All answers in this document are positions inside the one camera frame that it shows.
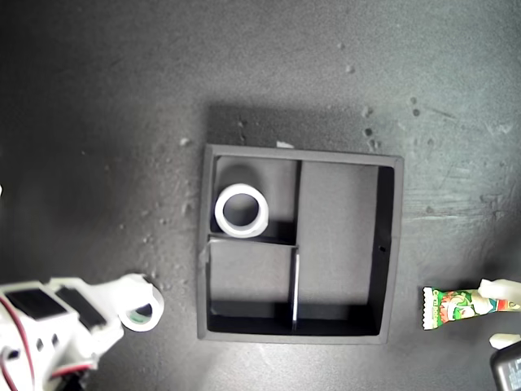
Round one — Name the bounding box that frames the red arm wire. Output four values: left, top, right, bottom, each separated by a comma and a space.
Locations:
0, 296, 36, 391

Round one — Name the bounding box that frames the large white tape roll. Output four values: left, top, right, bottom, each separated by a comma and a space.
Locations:
213, 183, 270, 239

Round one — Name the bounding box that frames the white tape roll green core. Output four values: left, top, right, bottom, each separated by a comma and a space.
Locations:
120, 275, 166, 333

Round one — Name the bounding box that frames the black compartment tray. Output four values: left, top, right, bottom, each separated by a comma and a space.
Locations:
196, 143, 405, 346

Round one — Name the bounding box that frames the green printed snack bar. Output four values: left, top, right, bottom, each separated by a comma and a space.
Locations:
420, 285, 521, 332

